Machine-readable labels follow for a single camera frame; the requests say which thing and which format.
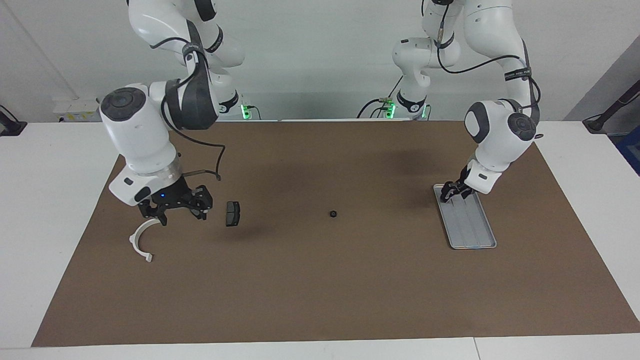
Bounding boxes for brown table mat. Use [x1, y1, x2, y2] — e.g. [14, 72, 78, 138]
[31, 120, 640, 347]

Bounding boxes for blue bin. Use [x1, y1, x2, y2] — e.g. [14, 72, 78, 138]
[616, 132, 640, 176]

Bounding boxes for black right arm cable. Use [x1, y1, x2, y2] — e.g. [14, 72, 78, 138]
[150, 37, 227, 182]

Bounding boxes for black left base cable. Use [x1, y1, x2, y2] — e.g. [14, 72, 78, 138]
[356, 75, 405, 119]

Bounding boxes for white curved plastic bracket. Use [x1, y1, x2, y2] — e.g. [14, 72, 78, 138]
[129, 216, 162, 263]

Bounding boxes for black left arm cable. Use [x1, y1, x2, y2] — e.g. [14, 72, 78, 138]
[435, 0, 542, 113]

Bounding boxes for white box with yellow labels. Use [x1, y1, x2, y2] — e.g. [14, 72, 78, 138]
[52, 97, 103, 123]

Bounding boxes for silver metal tray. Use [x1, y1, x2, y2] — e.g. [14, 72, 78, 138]
[433, 183, 497, 250]

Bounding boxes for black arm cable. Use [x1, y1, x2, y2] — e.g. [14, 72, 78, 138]
[435, 0, 542, 113]
[150, 37, 227, 182]

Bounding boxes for black clamp mount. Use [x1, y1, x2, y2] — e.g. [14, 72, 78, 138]
[0, 105, 27, 137]

